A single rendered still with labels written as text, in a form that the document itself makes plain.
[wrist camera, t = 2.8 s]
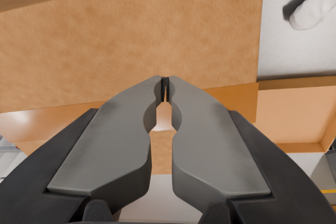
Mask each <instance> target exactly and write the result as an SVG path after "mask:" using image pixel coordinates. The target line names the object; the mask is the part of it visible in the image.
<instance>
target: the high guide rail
mask: <svg viewBox="0 0 336 224"><path fill-rule="evenodd" d="M20 152H22V151H21V150H20V149H18V148H16V146H0V153H20Z"/></svg>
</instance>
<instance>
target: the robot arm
mask: <svg viewBox="0 0 336 224"><path fill-rule="evenodd" d="M165 91H166V102H169V104H170V105H171V106H172V112H171V125H172V127H173V128H174V129H175V130H176V134H175V135H174V136H173V138H172V162H171V172H172V190H173V192H174V194H175V195H176V196H177V197H178V198H180V199H181V200H183V201H184V202H186V203H188V204H189V205H191V206H192V207H194V208H196V209H197V210H199V211H200V212H201V213H202V216H201V218H200V220H199V222H198V223H157V222H119V218H120V215H121V211H122V208H123V207H125V206H127V205H129V204H130V203H132V202H134V201H136V200H138V199H140V198H141V197H143V196H144V195H145V194H146V193H147V192H148V190H149V187H150V180H151V173H152V153H151V137H150V135H149V133H150V131H151V130H152V129H153V128H154V127H155V126H156V124H157V111H156V108H157V107H158V106H159V105H160V104H161V102H164V99H165ZM0 224H336V212H335V210H334V209H333V207H332V206H331V204H330V203H329V202H328V200H327V199H326V197H325V196H324V195H323V193H322V192H321V191H320V190H319V188H318V187H317V186H316V185H315V183H314V182H313V181H312V180H311V179H310V177H309V176H308V175H307V174H306V173H305V172H304V171H303V170H302V169H301V168H300V167H299V166H298V164H297V163H296V162H294V161H293V160H292V159H291V158H290V157H289V156H288V155H287V154H286V153H285V152H284V151H283V150H281V149H280V148H279V147H278V146H277V145H276V144H275V143H273V142H272V141H271V140H270V139H269V138H268V137H266V136H265V135H264V134H263V133H262V132H261V131H260V130H258V129H257V128H256V127H255V126H254V125H253V124H251V123H250V122H249V121H248V120H247V119H246V118H245V117H243V116H242V115H241V114H240V113H239V112H238V111H237V110H228V109H227V108H226V107H225V106H224V105H223V104H221V103H220V102H219V101H218V100H217V99H215V98H214V97H213V96H211V95H210V94H208V93H207V92H205V91H203V90H201V89H200V88H198V87H196V86H194V85H192V84H190V83H189V82H187V81H185V80H183V79H181V78H179V77H177V76H175V75H171V76H167V77H166V78H165V77H164V76H160V75H155V76H152V77H150V78H148V79H146V80H144V81H142V82H140V83H138V84H136V85H134V86H132V87H129V88H127V89H125V90H124V91H122V92H120V93H118V94H117V95H115V96H113V97H112V98H111V99H109V100H108V101H107V102H105V103H104V104H103V105H101V106H100V107H99V108H90V109H89V110H87V111H86V112H85V113H84V114H82V115H81V116H80V117H78V118H77V119H76V120H74V121H73V122H72V123H70V124H69V125H68V126H66V127H65V128H64V129H62V130H61V131H60V132H59V133H57V134H56V135H55V136H53V137H52V138H51V139H49V140H48V141H47V142H45V143H44V144H43V145H41V146H40V147H39V148H38V149H36V150H35V151H34V152H33V153H31V154H30V155H29V156H28V157H27V158H25V159H24V160H23V161H22V162H21V163H20V164H19V165H18V166H17V167H16V168H15V169H13V170H12V171H11V172H10V173H9V174H8V175H7V176H6V178H5V179H4V180H3V181H2V182H1V183H0Z"/></svg>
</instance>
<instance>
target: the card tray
mask: <svg viewBox="0 0 336 224"><path fill-rule="evenodd" d="M258 82H259V84H258V97H257V109H256V122H255V123H254V126H255V127H256V128H257V129H258V130H259V131H261V132H262V133H263V134H264V135H265V136H266V137H268V138H269V139H270V140H271V141H272V142H273V143H274V144H276V145H277V146H278V147H279V148H280V149H281V150H283V151H284V152H285V153H286V154H303V153H327V151H328V149H329V148H330V146H331V144H332V143H333V141H334V139H335V138H336V75H329V76H314V77H299V78H284V79H270V80H258Z"/></svg>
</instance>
